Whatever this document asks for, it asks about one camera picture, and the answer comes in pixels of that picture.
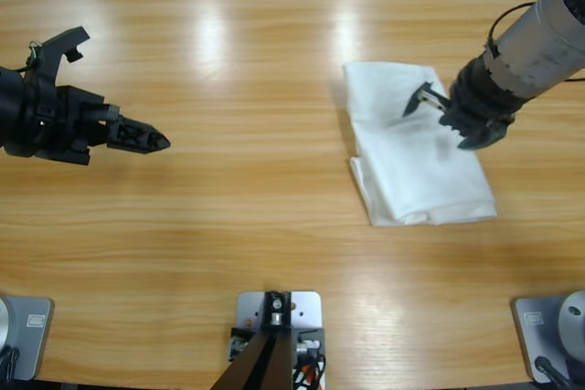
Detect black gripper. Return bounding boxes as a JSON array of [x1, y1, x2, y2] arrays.
[[0, 65, 172, 166], [401, 55, 521, 153]]

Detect white t-shirt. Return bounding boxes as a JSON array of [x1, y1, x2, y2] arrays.
[[342, 59, 498, 227]]

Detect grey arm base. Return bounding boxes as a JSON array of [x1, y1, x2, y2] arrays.
[[0, 296, 55, 382], [510, 289, 585, 385]]

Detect white mounting block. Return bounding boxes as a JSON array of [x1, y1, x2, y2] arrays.
[[235, 290, 326, 390]]

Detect black stand clamp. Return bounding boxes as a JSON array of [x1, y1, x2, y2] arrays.
[[228, 324, 328, 364]]

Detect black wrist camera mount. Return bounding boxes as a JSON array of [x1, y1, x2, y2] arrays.
[[26, 26, 91, 86]]

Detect black base cable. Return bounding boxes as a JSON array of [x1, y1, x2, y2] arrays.
[[534, 355, 575, 385], [0, 346, 22, 382]]

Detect orange cable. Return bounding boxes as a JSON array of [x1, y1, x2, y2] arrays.
[[292, 357, 328, 390]]

